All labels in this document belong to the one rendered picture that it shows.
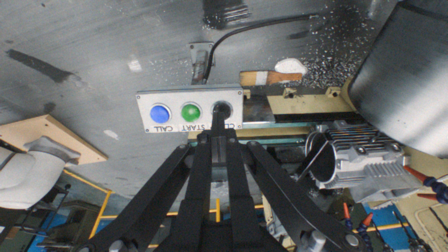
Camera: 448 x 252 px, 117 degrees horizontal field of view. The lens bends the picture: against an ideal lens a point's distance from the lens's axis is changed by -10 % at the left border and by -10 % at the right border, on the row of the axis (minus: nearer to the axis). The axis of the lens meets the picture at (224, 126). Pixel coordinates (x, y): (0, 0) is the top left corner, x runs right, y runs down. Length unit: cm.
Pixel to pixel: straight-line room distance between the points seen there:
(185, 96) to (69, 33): 43
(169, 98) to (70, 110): 62
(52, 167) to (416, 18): 117
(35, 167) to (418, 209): 142
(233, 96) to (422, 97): 27
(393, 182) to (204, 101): 50
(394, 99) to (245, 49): 34
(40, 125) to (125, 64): 52
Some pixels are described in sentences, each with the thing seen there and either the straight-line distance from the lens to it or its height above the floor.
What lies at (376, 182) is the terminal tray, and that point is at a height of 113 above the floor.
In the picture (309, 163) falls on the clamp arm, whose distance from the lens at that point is 56.
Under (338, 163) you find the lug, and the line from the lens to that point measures 49.
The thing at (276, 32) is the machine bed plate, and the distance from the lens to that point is 50.
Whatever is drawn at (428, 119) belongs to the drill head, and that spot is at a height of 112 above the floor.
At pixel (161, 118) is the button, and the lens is 27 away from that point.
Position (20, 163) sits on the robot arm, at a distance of 101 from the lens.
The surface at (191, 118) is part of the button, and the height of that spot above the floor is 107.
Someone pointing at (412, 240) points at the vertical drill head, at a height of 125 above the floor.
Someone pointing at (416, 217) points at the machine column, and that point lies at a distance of 82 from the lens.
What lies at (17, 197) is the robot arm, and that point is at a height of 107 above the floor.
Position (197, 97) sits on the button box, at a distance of 25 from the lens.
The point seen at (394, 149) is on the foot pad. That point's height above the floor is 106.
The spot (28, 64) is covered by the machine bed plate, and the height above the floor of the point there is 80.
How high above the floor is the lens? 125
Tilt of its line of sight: 42 degrees down
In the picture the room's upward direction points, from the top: 178 degrees clockwise
